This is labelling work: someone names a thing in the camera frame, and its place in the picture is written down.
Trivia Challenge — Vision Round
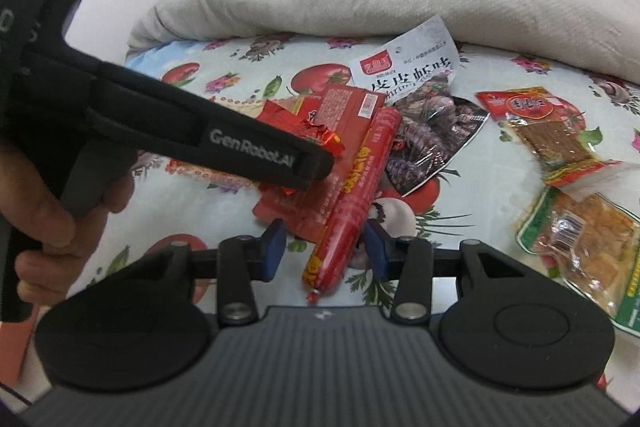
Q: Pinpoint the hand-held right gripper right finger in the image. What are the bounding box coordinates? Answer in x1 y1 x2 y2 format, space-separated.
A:
362 219 521 324

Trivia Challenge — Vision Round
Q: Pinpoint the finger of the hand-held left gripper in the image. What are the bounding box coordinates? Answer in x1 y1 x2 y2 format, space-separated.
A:
292 141 335 192

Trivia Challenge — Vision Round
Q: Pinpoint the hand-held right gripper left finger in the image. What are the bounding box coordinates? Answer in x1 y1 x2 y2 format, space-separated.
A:
115 219 288 327

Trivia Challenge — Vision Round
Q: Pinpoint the crinkled red foil wrapper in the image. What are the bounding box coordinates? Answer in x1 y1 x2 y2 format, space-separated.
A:
257 101 347 158

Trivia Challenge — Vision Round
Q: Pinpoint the long red sausage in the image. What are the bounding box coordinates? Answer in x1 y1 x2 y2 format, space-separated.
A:
301 107 403 305

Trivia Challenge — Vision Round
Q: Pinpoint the red snack packet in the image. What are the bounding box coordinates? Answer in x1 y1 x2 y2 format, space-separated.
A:
252 86 388 242

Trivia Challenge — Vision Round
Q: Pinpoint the clear noodle packet red label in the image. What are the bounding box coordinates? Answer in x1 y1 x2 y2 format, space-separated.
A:
167 157 266 195

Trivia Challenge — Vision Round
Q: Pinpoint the person's left hand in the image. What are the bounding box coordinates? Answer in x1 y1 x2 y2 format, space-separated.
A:
0 142 137 304

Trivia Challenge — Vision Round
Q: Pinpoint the tomato-print table cloth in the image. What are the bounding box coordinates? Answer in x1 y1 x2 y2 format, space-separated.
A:
85 32 640 388

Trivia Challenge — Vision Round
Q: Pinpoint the white and dark snack bag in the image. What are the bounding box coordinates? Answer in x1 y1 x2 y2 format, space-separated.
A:
348 14 491 198

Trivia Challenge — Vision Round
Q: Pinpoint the small orange snack packet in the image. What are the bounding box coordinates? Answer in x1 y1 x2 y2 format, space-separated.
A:
475 87 626 188

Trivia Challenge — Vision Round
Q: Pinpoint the green-edged clear tofu packet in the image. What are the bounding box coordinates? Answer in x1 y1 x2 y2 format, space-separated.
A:
516 184 640 338

